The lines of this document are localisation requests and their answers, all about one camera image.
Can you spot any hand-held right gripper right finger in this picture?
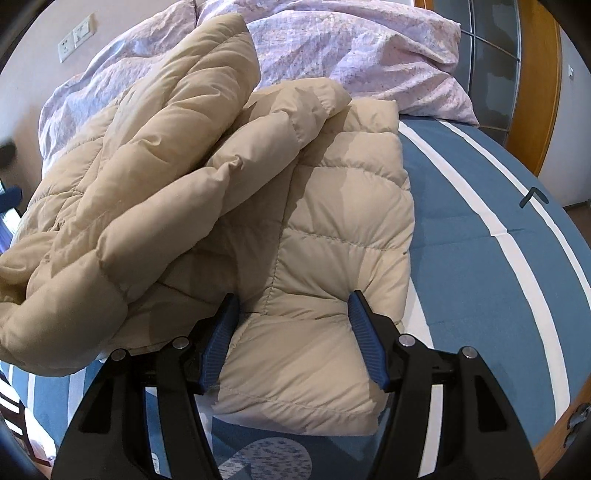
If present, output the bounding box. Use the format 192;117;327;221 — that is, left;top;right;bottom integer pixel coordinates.
347;290;541;480

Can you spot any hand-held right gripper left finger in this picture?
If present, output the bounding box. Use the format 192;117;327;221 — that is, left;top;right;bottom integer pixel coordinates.
51;293;241;480

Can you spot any cream quilted down jacket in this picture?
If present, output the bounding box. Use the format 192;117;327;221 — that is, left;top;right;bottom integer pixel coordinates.
0;13;411;437

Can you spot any blue white striped bed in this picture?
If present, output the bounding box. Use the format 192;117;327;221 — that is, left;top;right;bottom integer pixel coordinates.
0;117;591;480

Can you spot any dark wooden chair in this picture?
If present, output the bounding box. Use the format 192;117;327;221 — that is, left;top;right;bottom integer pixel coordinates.
0;369;33;467

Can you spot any black flat screen television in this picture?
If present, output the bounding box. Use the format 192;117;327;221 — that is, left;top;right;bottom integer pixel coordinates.
0;138;24;254

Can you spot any lilac floral duvet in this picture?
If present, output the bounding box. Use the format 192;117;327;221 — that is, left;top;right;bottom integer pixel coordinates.
38;0;481;160

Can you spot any wooden framed glass door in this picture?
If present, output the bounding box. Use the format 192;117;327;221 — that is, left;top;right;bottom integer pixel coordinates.
413;0;564;178

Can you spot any white wall switch plate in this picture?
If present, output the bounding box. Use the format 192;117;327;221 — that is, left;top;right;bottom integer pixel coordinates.
73;16;97;47

